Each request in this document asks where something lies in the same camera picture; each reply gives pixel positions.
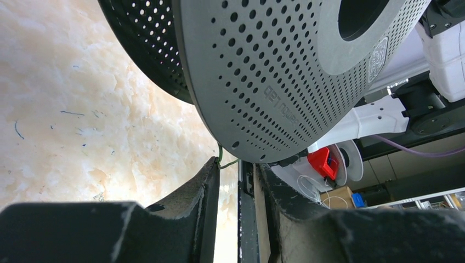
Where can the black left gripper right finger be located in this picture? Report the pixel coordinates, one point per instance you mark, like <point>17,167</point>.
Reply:
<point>291,228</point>

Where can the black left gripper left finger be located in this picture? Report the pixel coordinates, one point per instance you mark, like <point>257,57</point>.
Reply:
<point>178,228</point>

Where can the black cable spool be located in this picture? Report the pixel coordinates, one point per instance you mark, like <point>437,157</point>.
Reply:
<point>268,78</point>

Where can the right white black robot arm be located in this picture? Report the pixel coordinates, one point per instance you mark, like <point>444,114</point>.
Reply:
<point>421,91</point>

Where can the cardboard box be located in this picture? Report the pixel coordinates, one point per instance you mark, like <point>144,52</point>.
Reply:
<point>340,198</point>

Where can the red plastic box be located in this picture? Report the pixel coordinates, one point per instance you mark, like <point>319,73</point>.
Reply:
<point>323,162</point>

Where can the white filament spool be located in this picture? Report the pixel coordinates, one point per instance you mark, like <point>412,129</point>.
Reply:
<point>349,162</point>

